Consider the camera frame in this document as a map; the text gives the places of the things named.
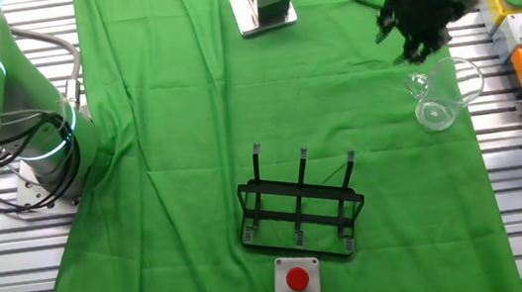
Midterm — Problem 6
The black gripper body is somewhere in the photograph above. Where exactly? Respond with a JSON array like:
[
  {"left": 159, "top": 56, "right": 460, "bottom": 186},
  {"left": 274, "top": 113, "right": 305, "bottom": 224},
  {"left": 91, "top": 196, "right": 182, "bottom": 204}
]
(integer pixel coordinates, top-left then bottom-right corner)
[{"left": 392, "top": 0, "right": 462, "bottom": 44}]

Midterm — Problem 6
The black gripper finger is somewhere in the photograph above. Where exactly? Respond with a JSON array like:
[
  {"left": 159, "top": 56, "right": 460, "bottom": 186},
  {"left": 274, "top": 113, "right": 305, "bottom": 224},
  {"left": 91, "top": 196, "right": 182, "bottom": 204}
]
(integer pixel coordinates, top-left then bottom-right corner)
[
  {"left": 369, "top": 0, "right": 405, "bottom": 48},
  {"left": 389, "top": 26, "right": 450, "bottom": 70}
]

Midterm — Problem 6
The clear glass cup with handle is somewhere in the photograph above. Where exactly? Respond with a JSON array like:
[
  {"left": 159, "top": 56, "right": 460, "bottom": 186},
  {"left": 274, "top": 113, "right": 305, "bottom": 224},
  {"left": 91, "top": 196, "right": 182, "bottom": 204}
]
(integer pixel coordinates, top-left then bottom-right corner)
[{"left": 400, "top": 52, "right": 491, "bottom": 137}]

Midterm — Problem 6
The red button box rear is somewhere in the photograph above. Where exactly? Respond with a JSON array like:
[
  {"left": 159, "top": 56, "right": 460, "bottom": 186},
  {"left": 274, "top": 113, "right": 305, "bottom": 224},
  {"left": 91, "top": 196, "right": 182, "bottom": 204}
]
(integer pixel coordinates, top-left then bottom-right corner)
[{"left": 228, "top": 0, "right": 300, "bottom": 39}]

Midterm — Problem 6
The green cloth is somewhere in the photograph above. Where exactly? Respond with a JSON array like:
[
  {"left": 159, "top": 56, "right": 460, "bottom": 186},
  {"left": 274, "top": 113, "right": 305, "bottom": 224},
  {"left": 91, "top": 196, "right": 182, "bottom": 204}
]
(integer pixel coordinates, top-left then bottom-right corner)
[{"left": 1, "top": 0, "right": 522, "bottom": 292}]

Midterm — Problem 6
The grey box large red button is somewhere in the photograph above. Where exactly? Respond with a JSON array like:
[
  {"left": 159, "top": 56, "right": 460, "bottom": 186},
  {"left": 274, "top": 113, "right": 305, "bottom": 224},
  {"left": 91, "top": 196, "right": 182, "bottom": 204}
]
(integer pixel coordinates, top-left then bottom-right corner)
[{"left": 269, "top": 251, "right": 324, "bottom": 292}]

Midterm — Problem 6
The black wire cup rack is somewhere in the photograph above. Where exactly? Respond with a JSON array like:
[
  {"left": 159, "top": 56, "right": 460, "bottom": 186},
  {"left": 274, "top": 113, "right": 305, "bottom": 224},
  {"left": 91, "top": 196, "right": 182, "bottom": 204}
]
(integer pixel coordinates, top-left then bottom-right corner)
[{"left": 228, "top": 130, "right": 373, "bottom": 271}]

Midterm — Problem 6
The grey hose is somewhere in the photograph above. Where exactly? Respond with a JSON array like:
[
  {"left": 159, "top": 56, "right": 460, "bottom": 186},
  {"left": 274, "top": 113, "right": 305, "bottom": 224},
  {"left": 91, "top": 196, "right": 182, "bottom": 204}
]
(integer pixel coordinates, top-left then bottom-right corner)
[{"left": 6, "top": 18, "right": 87, "bottom": 117}]

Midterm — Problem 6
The black cable bundle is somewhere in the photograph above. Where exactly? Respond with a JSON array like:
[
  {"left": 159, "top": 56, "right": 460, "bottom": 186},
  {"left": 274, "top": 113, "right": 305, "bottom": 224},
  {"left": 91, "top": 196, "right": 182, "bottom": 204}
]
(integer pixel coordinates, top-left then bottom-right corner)
[{"left": 0, "top": 103, "right": 90, "bottom": 215}]

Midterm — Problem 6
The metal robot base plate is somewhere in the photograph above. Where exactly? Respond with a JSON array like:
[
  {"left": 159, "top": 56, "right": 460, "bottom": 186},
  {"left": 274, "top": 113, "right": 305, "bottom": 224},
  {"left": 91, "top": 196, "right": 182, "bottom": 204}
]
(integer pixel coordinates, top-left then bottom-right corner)
[{"left": 12, "top": 162, "right": 83, "bottom": 223}]

